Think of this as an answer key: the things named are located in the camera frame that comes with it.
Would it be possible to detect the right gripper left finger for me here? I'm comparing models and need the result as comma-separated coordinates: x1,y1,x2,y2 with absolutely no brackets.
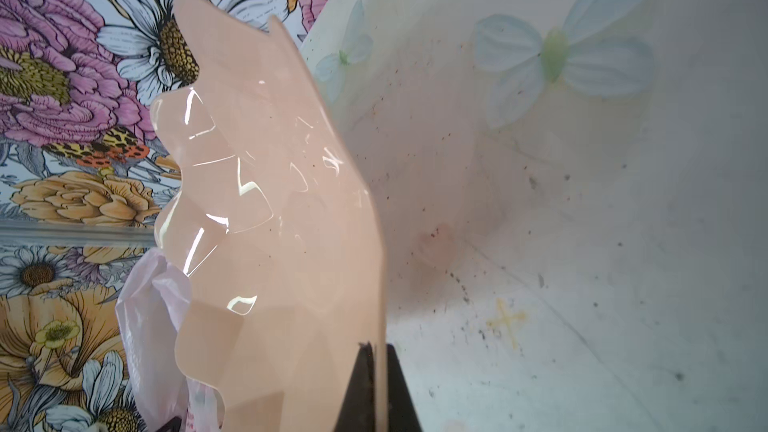
333,343,375,432

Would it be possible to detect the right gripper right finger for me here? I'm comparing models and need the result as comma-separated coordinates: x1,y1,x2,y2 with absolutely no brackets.
387,344,422,432

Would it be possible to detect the pink plastic bag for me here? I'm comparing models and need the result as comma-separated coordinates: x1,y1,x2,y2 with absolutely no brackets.
115,248,223,431

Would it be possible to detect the pink faceted plastic bowl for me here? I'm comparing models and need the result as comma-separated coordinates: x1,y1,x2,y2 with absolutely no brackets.
151,0,388,431

